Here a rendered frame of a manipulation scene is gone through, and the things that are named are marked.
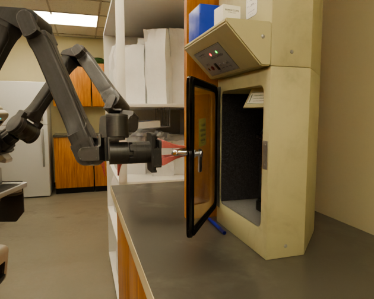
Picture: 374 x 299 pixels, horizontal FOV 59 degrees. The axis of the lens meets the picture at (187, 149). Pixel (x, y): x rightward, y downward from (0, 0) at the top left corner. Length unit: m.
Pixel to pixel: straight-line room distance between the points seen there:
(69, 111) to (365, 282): 0.79
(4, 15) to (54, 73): 0.20
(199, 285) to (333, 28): 0.98
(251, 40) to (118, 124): 0.38
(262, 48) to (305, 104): 0.17
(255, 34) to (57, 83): 0.51
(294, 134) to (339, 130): 0.44
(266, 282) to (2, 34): 0.90
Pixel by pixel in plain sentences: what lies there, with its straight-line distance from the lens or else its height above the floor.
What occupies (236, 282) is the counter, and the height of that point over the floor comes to 0.94.
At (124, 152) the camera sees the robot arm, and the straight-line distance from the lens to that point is 0.84.
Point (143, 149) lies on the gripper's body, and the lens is 0.85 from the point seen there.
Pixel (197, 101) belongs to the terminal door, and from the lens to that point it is 0.86.
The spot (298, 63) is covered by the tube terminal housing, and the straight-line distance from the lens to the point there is 0.86.
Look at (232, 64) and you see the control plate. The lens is 0.90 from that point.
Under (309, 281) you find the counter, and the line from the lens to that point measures 0.81.
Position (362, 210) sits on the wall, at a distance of 1.23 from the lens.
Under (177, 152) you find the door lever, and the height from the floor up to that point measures 1.20.
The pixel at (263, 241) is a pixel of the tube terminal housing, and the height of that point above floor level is 0.98.
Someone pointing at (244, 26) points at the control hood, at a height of 1.49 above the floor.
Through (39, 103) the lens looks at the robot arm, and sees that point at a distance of 1.46.
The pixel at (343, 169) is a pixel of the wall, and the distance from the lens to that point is 1.27.
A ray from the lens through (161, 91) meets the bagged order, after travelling 2.03.
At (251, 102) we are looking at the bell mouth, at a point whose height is 1.33.
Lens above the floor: 1.30
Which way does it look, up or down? 6 degrees down
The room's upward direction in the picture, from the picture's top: straight up
